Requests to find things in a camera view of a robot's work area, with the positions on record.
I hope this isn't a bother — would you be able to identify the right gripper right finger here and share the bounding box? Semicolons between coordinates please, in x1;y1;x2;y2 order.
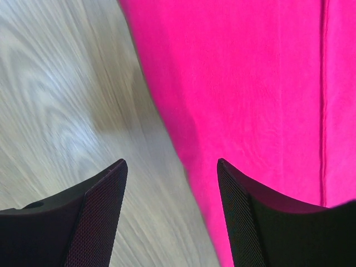
217;159;355;266

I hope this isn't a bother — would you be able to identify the pink t shirt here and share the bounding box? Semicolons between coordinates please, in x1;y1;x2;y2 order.
120;1;355;266

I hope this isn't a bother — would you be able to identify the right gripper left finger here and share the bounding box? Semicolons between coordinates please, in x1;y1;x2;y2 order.
1;159;128;266

